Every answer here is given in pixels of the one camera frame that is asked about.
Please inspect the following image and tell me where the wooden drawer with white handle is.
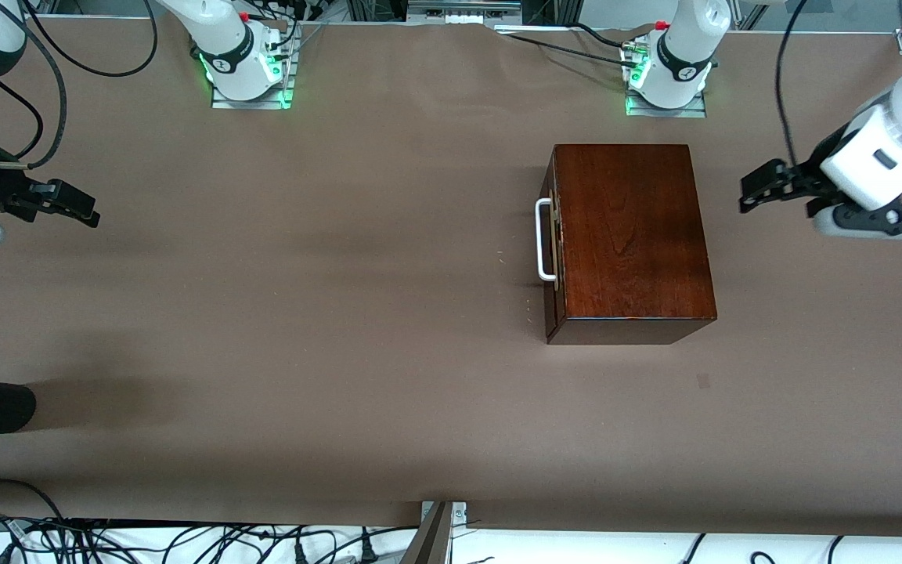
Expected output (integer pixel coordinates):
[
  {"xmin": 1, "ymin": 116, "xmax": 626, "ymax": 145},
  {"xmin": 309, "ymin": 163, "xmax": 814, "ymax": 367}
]
[{"xmin": 536, "ymin": 153, "xmax": 567, "ymax": 314}]

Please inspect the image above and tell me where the dark brown wooden cabinet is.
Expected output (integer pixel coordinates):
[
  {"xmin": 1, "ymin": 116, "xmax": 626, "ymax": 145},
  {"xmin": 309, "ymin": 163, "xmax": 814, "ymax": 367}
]
[{"xmin": 543, "ymin": 143, "xmax": 718, "ymax": 345}]

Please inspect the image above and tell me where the brown table cover sheet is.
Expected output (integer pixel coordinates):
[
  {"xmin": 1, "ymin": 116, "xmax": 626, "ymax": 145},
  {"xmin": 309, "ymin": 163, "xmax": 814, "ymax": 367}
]
[{"xmin": 0, "ymin": 16, "xmax": 902, "ymax": 537}]

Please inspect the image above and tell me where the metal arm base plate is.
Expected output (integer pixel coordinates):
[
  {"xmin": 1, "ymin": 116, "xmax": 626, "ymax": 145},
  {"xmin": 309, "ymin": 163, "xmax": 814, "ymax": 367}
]
[
  {"xmin": 625, "ymin": 90, "xmax": 708, "ymax": 118},
  {"xmin": 211, "ymin": 22, "xmax": 297, "ymax": 110}
]

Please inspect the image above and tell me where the black looping cable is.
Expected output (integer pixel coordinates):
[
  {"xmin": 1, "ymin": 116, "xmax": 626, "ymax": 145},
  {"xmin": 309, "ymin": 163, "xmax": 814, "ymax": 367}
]
[{"xmin": 20, "ymin": 0, "xmax": 158, "ymax": 78}]

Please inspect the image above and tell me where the thin black table cable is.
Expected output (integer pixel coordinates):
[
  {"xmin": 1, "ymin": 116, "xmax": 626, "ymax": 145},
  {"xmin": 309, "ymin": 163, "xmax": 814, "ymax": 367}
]
[{"xmin": 510, "ymin": 31, "xmax": 640, "ymax": 67}]

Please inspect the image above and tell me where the black arching floor cable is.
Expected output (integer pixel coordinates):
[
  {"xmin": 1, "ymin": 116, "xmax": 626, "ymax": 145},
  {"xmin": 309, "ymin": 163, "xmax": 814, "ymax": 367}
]
[{"xmin": 0, "ymin": 478, "xmax": 68, "ymax": 522}]

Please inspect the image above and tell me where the metal bracket with dark bar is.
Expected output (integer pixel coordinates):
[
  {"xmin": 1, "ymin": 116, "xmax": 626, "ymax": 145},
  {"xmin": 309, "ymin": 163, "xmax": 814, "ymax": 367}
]
[{"xmin": 400, "ymin": 500, "xmax": 467, "ymax": 564}]

